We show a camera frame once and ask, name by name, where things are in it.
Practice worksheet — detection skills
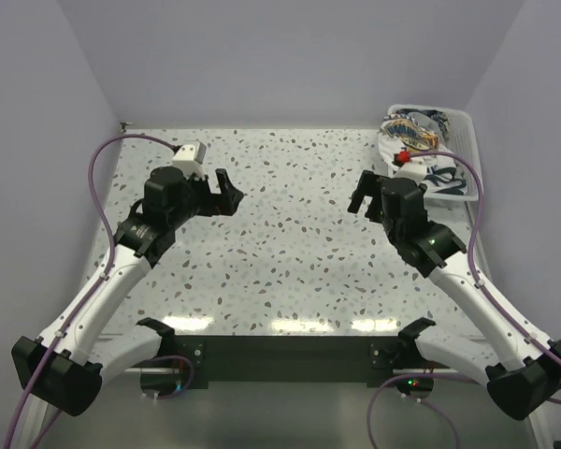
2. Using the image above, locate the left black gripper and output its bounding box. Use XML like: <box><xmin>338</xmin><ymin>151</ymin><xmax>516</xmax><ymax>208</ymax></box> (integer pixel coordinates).
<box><xmin>168</xmin><ymin>168</ymin><xmax>242</xmax><ymax>228</ymax></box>

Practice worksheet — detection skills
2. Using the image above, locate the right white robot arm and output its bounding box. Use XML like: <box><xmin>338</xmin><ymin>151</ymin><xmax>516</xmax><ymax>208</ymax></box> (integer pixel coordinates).
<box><xmin>348</xmin><ymin>170</ymin><xmax>561</xmax><ymax>421</ymax></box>

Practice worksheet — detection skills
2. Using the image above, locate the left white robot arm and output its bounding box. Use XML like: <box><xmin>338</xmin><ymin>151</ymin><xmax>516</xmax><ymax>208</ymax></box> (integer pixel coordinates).
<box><xmin>11</xmin><ymin>166</ymin><xmax>244</xmax><ymax>416</ymax></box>

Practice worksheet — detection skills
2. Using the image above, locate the white plastic laundry basket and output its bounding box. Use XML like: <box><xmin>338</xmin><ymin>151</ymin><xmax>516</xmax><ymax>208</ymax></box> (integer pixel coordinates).
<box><xmin>384</xmin><ymin>104</ymin><xmax>482</xmax><ymax>202</ymax></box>

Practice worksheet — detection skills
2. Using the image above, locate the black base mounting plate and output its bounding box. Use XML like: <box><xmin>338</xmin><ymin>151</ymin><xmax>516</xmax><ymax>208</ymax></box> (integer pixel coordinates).
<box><xmin>121</xmin><ymin>334</ymin><xmax>450</xmax><ymax>390</ymax></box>

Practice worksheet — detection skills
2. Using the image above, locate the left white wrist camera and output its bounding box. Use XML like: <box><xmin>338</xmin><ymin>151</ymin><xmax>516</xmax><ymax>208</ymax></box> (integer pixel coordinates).
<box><xmin>172</xmin><ymin>141</ymin><xmax>207</xmax><ymax>181</ymax></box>

